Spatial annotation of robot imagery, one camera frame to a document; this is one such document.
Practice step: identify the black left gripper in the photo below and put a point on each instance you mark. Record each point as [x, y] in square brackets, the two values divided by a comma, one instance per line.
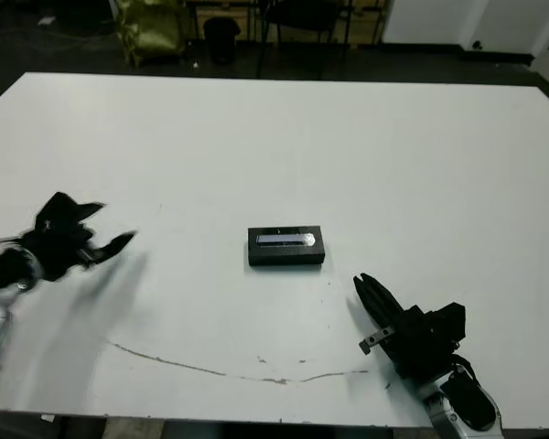
[59, 251]

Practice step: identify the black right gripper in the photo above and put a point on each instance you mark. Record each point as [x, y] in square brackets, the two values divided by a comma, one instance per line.
[416, 345]

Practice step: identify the black box lid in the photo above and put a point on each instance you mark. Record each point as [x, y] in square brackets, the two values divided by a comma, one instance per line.
[283, 256]

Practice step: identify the yellow-green plastic bag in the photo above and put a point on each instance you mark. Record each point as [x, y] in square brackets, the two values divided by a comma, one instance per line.
[151, 34]

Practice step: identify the white paper sheet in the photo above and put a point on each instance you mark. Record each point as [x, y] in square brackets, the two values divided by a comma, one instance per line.
[46, 21]

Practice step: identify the black trash bin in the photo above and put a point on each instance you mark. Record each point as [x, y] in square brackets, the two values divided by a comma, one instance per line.
[222, 41]

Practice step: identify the wooden crates stack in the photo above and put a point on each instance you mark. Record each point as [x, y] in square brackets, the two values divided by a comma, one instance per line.
[370, 23]

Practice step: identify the black office chair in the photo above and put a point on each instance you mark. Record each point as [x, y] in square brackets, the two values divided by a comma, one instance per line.
[302, 16]

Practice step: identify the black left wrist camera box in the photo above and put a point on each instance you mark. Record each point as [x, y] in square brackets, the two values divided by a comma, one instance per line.
[57, 210]

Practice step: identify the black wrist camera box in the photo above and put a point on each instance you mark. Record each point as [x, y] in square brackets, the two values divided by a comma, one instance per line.
[57, 210]
[448, 322]

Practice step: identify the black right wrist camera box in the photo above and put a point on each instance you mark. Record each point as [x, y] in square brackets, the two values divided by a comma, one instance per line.
[448, 322]

